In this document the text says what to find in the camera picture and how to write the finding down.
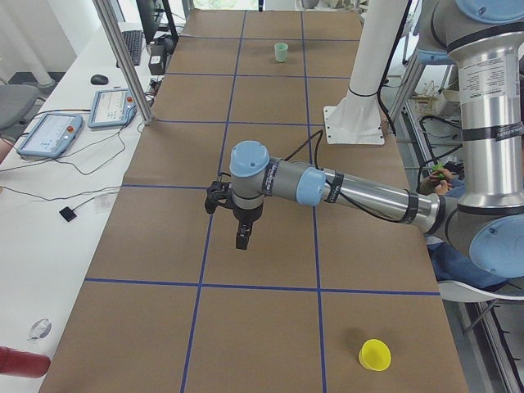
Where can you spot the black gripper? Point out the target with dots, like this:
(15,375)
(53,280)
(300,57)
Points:
(247,214)

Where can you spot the yellow plastic cup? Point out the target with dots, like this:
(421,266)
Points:
(375,355)

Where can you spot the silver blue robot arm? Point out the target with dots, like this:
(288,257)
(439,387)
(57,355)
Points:
(482,39)

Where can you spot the light green plastic cup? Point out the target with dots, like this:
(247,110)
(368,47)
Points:
(280,52)

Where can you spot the small black square pad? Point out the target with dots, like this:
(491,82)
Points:
(67,214)

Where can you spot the far blue teach pendant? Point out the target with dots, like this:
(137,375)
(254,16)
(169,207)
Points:
(114,107)

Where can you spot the blue teach pendant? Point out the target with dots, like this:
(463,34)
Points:
(114,107)
(51,136)

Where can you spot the black power brick box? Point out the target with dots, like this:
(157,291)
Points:
(157,59)

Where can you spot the green handheld controller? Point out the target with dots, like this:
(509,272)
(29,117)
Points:
(436,170)

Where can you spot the person in blue hoodie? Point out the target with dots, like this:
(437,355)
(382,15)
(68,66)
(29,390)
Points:
(448,246)

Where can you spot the black computer mouse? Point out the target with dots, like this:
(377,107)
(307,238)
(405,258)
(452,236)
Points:
(99,80)

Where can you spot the near blue teach pendant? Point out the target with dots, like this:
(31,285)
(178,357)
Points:
(51,136)

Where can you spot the black keyboard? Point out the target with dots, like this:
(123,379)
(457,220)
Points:
(133,40)

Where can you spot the clear plastic tape roll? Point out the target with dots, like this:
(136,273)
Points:
(40,329)

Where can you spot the black monitor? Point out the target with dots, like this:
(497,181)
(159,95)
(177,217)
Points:
(151,13)

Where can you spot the red cylinder object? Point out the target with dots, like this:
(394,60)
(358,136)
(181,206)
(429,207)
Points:
(23,364)

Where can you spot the grey office chair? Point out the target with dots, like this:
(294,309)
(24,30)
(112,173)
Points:
(16,101)

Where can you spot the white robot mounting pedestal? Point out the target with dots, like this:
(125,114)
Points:
(357,118)

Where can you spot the aluminium frame post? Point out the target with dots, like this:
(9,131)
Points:
(111,27)

